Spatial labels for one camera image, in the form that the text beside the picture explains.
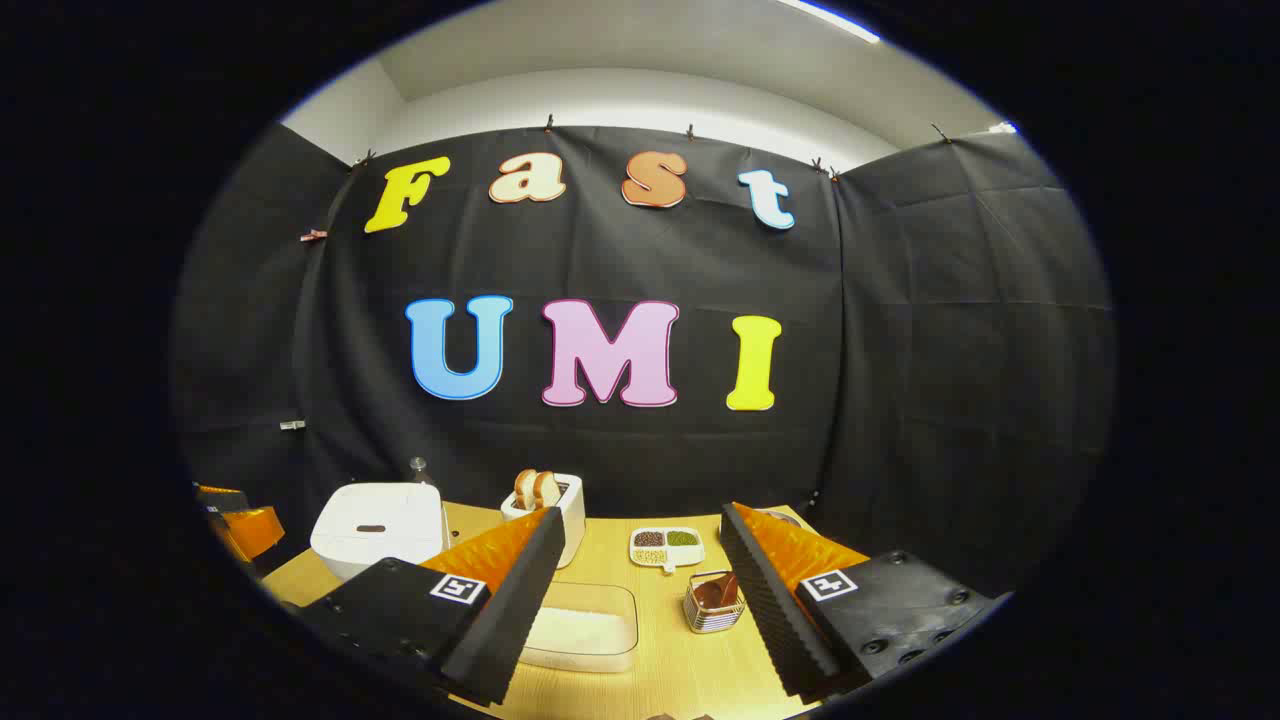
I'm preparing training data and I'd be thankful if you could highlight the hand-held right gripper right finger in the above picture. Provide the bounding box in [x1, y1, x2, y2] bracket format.
[720, 502, 1001, 701]

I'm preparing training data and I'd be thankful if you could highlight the white rice cooker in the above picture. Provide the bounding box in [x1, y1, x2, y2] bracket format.
[310, 483, 451, 583]

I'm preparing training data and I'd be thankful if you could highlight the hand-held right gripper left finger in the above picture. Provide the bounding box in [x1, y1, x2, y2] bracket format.
[300, 507, 567, 707]

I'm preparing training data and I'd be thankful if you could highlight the clear plastic container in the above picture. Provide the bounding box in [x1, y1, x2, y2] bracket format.
[518, 582, 639, 673]

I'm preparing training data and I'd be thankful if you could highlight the wire chopstick holder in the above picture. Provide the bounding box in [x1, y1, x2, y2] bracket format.
[684, 570, 747, 635]

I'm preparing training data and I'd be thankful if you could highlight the black backdrop cloth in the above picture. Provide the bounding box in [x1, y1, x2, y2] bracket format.
[170, 125, 1116, 591]

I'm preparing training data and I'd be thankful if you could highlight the white toaster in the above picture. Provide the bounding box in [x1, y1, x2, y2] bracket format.
[500, 473, 587, 569]

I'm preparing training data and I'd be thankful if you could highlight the white divided bean dish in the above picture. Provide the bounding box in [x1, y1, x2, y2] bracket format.
[629, 527, 706, 574]

